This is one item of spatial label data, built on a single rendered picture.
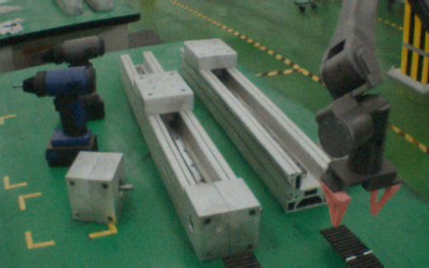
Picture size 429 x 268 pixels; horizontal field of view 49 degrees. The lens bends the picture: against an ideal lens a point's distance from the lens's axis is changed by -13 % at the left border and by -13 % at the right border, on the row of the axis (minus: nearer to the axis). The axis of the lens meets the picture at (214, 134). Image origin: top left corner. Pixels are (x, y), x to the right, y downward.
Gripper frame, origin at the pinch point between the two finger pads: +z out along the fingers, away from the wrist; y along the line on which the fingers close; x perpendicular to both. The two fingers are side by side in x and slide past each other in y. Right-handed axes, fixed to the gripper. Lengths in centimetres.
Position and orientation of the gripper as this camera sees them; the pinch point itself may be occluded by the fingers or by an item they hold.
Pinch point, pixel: (355, 215)
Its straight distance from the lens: 82.9
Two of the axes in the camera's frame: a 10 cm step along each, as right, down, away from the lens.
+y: -9.5, 1.3, -2.8
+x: 3.1, 4.2, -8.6
